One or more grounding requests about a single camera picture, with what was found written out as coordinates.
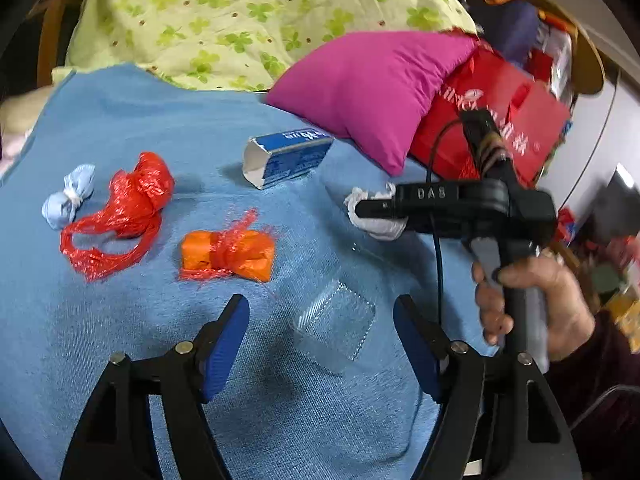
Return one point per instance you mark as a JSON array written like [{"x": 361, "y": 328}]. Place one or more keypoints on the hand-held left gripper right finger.
[{"x": 417, "y": 350}]

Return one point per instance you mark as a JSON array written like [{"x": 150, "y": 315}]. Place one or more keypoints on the blue and white carton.
[{"x": 295, "y": 157}]

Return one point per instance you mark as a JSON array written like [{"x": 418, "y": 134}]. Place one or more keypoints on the green clover print blanket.
[{"x": 225, "y": 10}]

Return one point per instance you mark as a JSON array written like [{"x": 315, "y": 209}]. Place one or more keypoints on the person's right forearm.
[{"x": 600, "y": 370}]

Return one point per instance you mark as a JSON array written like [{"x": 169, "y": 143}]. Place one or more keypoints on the magenta pillow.
[{"x": 360, "y": 90}]

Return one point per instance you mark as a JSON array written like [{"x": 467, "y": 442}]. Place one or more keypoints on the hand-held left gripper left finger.
[{"x": 225, "y": 350}]

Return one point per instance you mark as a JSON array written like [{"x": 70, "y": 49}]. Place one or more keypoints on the red knotted plastic bag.
[{"x": 145, "y": 185}]

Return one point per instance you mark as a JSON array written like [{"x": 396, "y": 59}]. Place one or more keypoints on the person's right hand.
[{"x": 565, "y": 300}]

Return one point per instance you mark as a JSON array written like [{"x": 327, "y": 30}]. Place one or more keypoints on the clear storage box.
[{"x": 560, "y": 60}]

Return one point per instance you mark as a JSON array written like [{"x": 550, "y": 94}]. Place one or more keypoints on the blue towel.
[{"x": 125, "y": 320}]

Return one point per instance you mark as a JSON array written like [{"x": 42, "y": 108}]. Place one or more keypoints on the red gift bag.
[{"x": 530, "y": 110}]

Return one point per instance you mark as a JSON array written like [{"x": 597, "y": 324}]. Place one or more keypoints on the light blue knotted cloth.
[{"x": 57, "y": 210}]

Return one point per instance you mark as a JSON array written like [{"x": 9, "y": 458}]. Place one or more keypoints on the cream sofa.
[{"x": 15, "y": 115}]

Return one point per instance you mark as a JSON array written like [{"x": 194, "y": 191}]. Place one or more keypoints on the round wooden tabletop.
[{"x": 590, "y": 70}]

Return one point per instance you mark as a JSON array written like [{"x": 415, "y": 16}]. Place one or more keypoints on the white tissue wad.
[{"x": 380, "y": 230}]

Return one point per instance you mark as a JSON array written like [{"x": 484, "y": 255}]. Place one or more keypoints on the clear plastic packaging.
[{"x": 335, "y": 317}]

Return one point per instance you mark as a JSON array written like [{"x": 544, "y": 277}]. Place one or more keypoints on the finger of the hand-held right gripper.
[{"x": 380, "y": 208}]

